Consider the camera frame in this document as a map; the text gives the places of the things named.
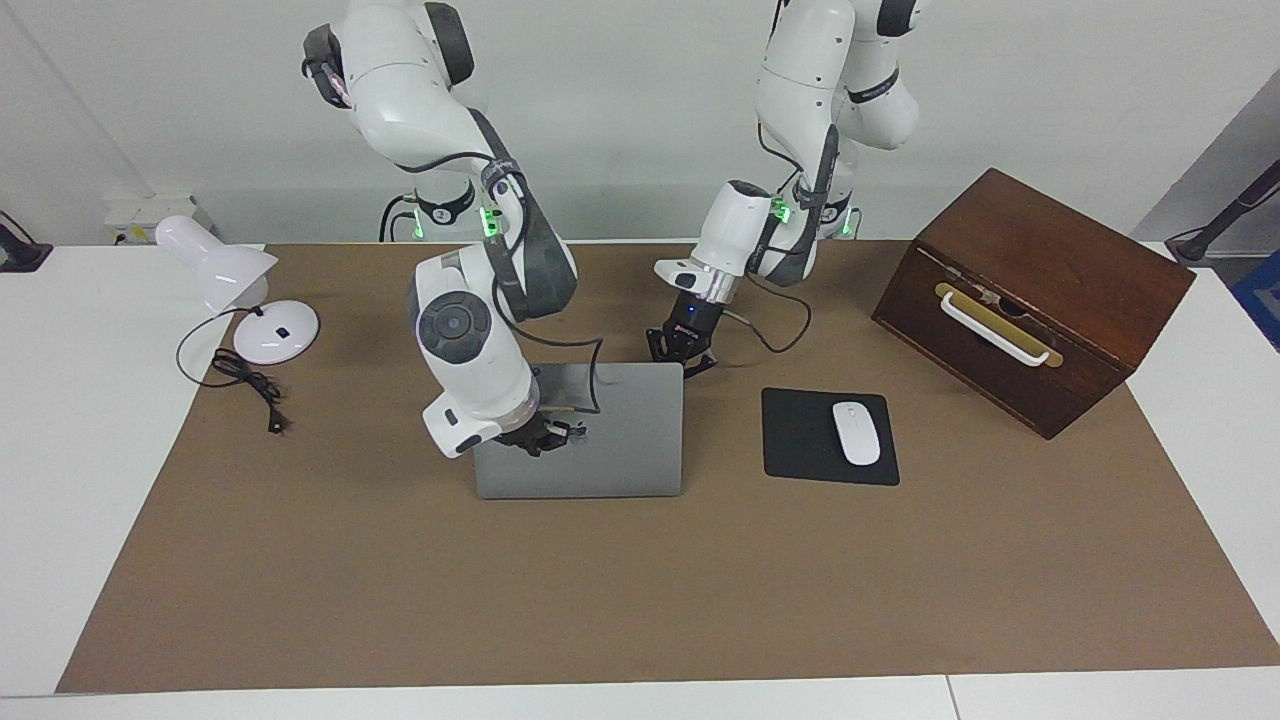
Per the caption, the black lamp power cable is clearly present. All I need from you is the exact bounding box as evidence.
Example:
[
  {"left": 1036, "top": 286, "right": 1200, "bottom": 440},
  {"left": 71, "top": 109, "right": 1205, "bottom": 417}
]
[{"left": 176, "top": 308, "right": 291, "bottom": 436}]

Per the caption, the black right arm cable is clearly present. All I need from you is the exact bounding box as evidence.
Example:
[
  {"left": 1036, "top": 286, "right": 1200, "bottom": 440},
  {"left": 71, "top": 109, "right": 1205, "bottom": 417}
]
[{"left": 395, "top": 150, "right": 606, "bottom": 416}]

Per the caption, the brown table mat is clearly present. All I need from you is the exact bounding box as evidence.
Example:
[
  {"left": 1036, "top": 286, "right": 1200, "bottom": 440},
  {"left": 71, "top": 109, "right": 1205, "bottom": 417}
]
[{"left": 55, "top": 240, "right": 1280, "bottom": 694}]

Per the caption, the white box handle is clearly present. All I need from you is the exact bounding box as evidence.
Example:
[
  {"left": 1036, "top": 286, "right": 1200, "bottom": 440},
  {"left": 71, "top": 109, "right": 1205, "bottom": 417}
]
[{"left": 940, "top": 290, "right": 1053, "bottom": 368}]

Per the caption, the black tripod stand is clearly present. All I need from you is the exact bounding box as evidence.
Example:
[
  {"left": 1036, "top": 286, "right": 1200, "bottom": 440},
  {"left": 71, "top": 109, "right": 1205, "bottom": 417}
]
[{"left": 1165, "top": 158, "right": 1280, "bottom": 266}]

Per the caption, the white computer mouse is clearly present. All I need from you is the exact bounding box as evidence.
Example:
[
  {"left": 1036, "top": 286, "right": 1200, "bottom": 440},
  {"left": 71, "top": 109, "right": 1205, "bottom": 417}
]
[{"left": 832, "top": 402, "right": 882, "bottom": 467}]

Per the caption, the black stand foot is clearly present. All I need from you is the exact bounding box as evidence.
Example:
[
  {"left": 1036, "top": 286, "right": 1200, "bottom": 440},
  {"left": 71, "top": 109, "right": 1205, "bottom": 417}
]
[{"left": 0, "top": 212, "right": 53, "bottom": 273}]

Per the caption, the dark brown wooden box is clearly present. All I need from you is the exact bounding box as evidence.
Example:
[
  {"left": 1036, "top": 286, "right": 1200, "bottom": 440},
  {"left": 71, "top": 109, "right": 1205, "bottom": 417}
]
[{"left": 871, "top": 168, "right": 1197, "bottom": 441}]

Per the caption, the grey aluminium laptop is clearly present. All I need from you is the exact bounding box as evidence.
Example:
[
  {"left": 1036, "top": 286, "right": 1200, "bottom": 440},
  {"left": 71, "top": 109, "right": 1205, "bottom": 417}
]
[{"left": 472, "top": 362, "right": 685, "bottom": 500}]

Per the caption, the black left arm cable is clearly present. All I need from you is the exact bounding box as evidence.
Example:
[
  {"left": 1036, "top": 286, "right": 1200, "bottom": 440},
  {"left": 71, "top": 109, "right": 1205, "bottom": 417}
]
[{"left": 720, "top": 270, "right": 813, "bottom": 354}]

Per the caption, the white wall power strip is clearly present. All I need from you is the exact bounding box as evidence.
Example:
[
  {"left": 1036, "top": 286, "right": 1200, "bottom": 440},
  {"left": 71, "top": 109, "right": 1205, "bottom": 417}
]
[{"left": 104, "top": 195, "right": 201, "bottom": 244}]

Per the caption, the white desk lamp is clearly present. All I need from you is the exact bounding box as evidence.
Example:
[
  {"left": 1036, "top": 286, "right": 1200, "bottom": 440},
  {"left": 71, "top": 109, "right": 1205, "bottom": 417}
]
[{"left": 155, "top": 215, "right": 321, "bottom": 365}]

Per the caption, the blue object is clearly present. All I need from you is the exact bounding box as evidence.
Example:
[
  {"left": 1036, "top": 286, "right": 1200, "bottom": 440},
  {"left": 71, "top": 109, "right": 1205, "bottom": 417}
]
[{"left": 1232, "top": 250, "right": 1280, "bottom": 353}]

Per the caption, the black mouse pad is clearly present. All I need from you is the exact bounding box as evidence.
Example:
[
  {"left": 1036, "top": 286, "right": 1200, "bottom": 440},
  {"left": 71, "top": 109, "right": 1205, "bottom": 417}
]
[{"left": 761, "top": 388, "right": 901, "bottom": 487}]

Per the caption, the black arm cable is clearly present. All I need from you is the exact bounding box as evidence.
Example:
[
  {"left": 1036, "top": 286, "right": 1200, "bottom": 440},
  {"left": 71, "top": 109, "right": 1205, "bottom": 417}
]
[
  {"left": 395, "top": 150, "right": 606, "bottom": 416},
  {"left": 720, "top": 270, "right": 813, "bottom": 354}
]

